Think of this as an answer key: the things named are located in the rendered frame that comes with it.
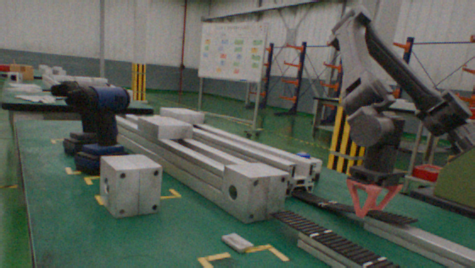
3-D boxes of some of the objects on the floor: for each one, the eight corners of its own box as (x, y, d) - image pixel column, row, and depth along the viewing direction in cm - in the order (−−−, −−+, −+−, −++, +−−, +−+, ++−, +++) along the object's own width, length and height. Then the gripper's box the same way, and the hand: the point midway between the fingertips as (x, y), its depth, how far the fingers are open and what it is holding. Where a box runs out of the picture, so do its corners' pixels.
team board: (187, 124, 720) (194, 20, 670) (203, 123, 757) (212, 25, 707) (247, 138, 628) (261, 19, 578) (263, 136, 666) (277, 25, 616)
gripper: (385, 146, 65) (367, 225, 68) (414, 144, 70) (396, 218, 74) (352, 138, 70) (338, 212, 74) (382, 137, 76) (366, 206, 80)
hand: (367, 211), depth 74 cm, fingers closed on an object, 5 cm apart
